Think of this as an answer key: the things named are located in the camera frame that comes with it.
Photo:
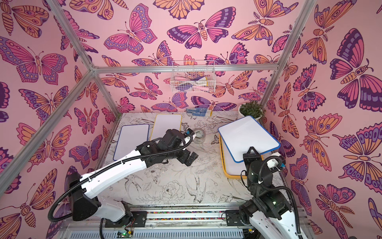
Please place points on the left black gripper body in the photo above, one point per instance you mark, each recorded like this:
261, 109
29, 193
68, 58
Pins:
179, 155

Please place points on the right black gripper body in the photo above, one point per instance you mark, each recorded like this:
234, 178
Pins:
252, 152

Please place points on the yellow-framed whiteboard back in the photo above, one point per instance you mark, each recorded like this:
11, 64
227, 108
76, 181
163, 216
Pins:
163, 122

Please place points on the yellow plastic storage box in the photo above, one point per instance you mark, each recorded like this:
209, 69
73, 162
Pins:
226, 170

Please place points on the clear tape roll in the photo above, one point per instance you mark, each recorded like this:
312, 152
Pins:
200, 136

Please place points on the blue-framed whiteboard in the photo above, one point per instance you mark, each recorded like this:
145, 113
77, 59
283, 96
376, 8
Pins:
129, 138
245, 133

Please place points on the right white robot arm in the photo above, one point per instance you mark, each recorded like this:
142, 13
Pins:
272, 210

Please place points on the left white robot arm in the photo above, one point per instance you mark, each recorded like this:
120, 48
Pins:
81, 200

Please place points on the potted green plant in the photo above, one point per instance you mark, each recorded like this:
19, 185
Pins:
253, 109

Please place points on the white wire wall basket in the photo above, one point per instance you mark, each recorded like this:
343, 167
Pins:
193, 76

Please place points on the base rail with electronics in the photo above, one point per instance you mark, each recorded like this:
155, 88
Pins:
191, 222

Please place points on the aluminium frame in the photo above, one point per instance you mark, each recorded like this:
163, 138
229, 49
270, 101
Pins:
93, 72

